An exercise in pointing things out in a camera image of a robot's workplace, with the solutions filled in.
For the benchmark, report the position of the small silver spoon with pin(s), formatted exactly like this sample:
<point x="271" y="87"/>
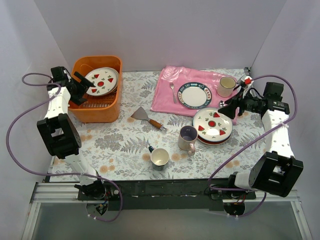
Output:
<point x="173" y="92"/>

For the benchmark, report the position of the iridescent mug pink handle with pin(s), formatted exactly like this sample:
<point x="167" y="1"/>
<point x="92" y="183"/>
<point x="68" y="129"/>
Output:
<point x="188" y="135"/>

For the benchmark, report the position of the floral table mat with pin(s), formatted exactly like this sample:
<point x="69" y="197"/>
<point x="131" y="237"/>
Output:
<point x="119" y="150"/>

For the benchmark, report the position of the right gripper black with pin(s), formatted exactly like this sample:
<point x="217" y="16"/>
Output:
<point x="240" y="106"/>

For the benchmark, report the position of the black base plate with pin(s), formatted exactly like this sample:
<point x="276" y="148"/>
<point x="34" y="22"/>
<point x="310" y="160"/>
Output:
<point x="166" y="194"/>

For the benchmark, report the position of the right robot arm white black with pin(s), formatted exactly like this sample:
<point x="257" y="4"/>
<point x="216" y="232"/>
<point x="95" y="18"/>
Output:
<point x="277" y="171"/>

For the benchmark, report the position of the cream cup teal handle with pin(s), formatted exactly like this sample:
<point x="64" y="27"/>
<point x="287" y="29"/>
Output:
<point x="159" y="158"/>

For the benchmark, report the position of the pink cream round plate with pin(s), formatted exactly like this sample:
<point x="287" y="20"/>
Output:
<point x="110" y="78"/>

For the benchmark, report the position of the stack of coloured plates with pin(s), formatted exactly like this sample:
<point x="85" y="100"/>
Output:
<point x="213" y="136"/>

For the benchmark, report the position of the orange plastic dish bin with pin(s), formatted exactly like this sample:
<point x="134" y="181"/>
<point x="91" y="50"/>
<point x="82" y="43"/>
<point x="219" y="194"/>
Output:
<point x="104" y="108"/>

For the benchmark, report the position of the round plate dark green rim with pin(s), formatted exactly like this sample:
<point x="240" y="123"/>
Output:
<point x="194" y="95"/>

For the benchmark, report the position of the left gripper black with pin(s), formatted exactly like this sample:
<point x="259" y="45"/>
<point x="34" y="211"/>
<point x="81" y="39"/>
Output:
<point x="75" y="89"/>

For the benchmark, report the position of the metal scraper wooden handle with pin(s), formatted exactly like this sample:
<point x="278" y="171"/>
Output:
<point x="140" y="114"/>

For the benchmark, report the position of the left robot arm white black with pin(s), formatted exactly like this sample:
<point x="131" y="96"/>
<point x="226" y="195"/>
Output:
<point x="59" y="133"/>

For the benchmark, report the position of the watermelon plate blue rim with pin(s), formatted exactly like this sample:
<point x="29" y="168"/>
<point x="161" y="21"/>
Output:
<point x="95" y="77"/>
<point x="210" y="118"/>

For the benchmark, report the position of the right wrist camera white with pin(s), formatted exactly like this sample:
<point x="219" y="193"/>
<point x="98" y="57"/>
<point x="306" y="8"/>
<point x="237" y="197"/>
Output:
<point x="244" y="82"/>

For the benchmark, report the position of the aluminium frame rail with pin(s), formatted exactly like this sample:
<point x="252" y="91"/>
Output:
<point x="64" y="192"/>

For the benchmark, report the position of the cream mug dark rim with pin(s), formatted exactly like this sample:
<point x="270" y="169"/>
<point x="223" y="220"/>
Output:
<point x="226" y="86"/>

